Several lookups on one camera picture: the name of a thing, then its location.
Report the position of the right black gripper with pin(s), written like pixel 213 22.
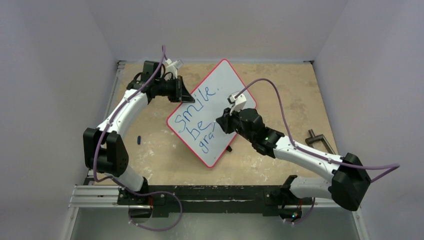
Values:
pixel 230 122

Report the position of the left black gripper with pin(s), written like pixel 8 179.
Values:
pixel 180 94

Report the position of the red framed whiteboard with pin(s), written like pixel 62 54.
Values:
pixel 195 123

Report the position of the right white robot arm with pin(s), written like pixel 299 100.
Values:
pixel 342 179

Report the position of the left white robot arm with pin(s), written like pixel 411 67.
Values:
pixel 104 149

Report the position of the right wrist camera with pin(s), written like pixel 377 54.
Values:
pixel 237 102

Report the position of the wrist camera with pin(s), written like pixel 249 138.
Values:
pixel 237 102
pixel 171 68

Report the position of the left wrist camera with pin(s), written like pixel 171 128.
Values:
pixel 171 68

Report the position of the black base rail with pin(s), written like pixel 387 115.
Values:
pixel 266 200

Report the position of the aluminium frame rail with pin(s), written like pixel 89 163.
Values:
pixel 88 196

